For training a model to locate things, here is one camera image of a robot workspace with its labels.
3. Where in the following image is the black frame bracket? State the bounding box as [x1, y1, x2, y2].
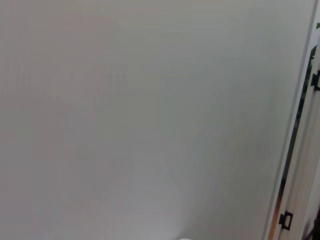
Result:
[278, 210, 294, 230]
[310, 69, 320, 91]

